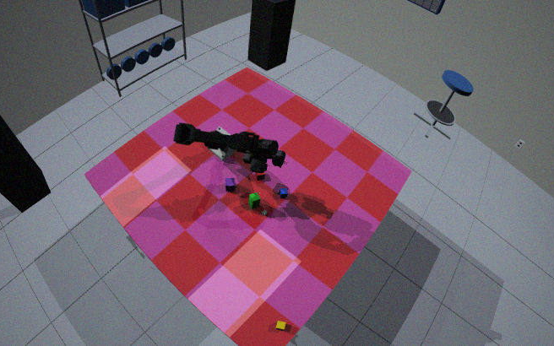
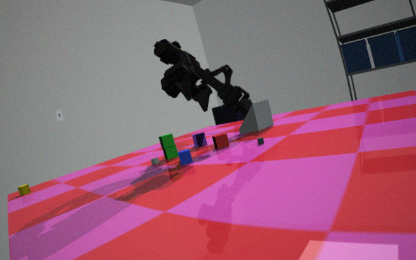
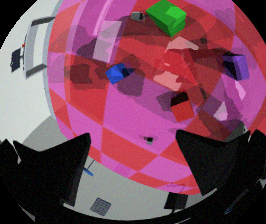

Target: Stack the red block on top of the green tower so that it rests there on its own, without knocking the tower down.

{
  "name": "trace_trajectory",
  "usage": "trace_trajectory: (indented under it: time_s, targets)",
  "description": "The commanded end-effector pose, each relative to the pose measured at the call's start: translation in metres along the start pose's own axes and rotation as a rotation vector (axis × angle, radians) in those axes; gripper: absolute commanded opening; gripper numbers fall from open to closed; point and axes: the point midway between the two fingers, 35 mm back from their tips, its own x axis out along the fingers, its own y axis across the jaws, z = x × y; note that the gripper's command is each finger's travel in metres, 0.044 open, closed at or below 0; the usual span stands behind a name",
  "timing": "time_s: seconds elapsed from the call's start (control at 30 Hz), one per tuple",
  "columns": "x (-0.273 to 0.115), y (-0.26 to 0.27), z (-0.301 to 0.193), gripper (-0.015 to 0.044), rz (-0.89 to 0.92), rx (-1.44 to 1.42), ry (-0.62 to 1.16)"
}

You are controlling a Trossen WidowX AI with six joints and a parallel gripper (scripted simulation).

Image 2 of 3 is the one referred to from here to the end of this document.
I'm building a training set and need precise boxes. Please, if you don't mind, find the blue block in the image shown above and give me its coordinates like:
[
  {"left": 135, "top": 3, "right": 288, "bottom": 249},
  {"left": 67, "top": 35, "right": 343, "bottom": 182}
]
[{"left": 178, "top": 149, "right": 193, "bottom": 165}]

